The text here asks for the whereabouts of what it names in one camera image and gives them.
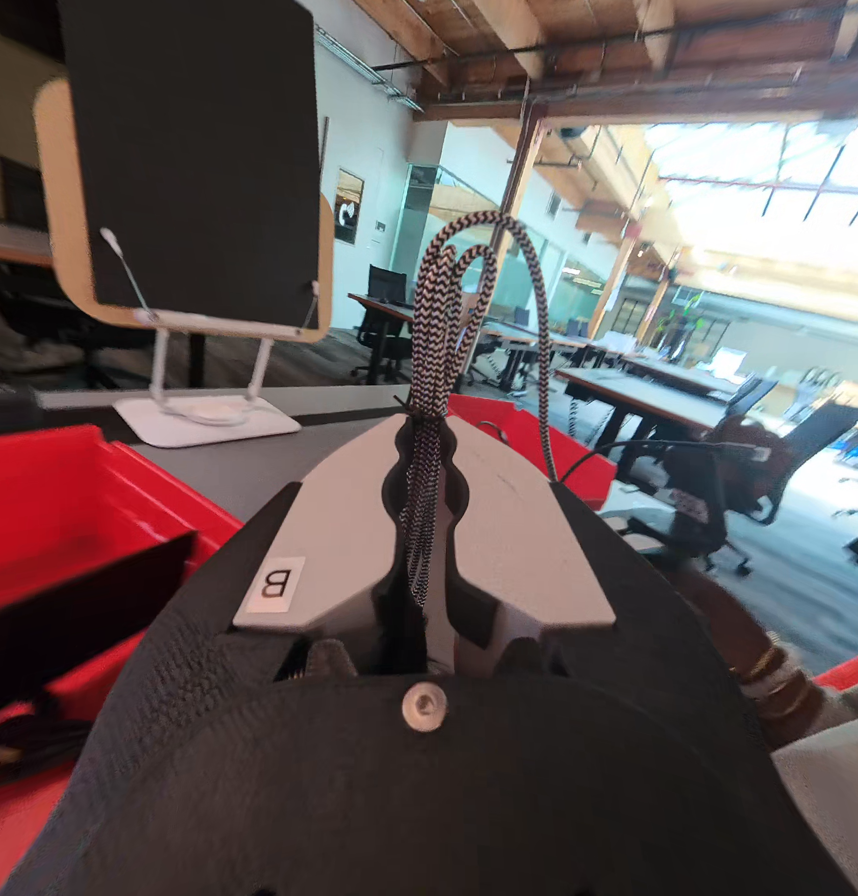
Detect black panel on wooden board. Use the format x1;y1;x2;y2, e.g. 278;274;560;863
33;0;334;344

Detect black white braided usb-c cable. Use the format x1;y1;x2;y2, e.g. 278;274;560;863
393;210;562;611

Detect bundle of black cables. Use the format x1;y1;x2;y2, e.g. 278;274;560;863
0;689;90;788

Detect person's right hand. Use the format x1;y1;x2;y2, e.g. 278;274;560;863
670;560;780;680

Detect wooden office desk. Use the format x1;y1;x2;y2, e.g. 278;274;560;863
348;293;419;386

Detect black office chair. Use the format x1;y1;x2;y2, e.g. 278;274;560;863
775;402;858;526
352;307;410;385

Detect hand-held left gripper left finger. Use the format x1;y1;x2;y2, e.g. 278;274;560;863
232;413;430;676

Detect brown bead bracelets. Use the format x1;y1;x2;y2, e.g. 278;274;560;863
733;643;825;744

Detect long office desk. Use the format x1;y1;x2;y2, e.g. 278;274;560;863
555;367;748;449

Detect white wire stand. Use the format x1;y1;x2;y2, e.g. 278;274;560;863
100;227;321;449

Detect black bin divider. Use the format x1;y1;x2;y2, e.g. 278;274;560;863
0;532;199;722

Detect wall poster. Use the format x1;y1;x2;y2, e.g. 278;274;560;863
334;168;366;246

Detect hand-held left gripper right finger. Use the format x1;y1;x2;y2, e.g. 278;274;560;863
423;414;617;674

